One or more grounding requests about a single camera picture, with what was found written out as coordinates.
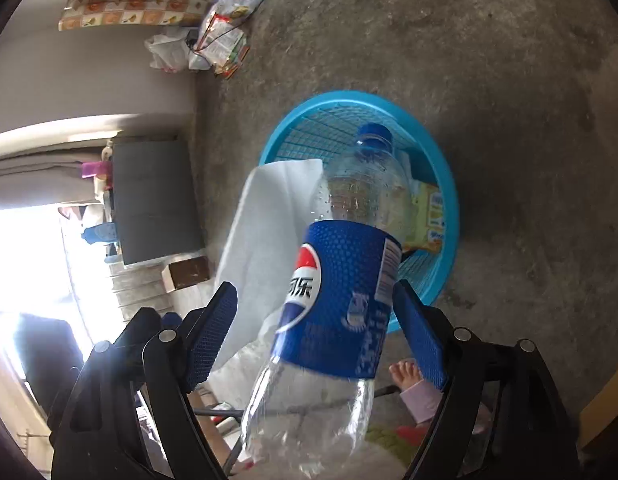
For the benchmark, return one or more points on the person's foot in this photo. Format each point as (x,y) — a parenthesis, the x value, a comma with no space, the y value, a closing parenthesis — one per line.
(406,372)

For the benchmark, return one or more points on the blue plastic basket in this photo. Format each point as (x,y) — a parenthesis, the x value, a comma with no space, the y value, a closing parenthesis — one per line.
(439,180)

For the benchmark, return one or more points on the white tissue paper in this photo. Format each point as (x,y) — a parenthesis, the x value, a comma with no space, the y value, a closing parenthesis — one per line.
(269,225)

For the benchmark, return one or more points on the clear bottle with blue label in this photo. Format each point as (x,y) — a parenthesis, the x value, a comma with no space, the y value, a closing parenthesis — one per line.
(334,300)

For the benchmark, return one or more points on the brown box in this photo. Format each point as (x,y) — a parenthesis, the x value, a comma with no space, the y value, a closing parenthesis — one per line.
(189,272)

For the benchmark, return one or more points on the white plastic bag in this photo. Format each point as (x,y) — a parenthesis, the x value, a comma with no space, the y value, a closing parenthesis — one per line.
(169,50)

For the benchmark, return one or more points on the pile of plastic packets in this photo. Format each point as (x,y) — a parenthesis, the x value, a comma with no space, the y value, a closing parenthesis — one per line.
(229,35)

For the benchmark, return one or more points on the patterned roll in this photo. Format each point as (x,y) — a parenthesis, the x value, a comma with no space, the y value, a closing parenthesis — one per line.
(134,7)

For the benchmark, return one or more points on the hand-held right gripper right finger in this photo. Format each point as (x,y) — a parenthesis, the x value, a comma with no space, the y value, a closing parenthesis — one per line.
(421,340)

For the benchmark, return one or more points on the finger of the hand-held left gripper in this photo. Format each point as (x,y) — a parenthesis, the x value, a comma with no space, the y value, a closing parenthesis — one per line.
(139,325)

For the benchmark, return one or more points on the purple cup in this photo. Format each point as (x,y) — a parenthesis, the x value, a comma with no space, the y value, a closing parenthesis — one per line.
(94,169)

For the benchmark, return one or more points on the yellow snack packet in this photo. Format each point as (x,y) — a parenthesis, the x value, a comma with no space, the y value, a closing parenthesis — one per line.
(429,220)

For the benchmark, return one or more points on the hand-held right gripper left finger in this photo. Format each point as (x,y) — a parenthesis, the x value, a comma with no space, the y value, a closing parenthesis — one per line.
(211,335)

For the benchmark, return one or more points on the blue detergent bottle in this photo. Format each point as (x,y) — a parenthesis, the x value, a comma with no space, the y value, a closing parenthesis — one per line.
(99,234)

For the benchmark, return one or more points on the grey cabinet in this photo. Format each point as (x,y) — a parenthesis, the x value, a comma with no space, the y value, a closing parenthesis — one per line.
(156,200)

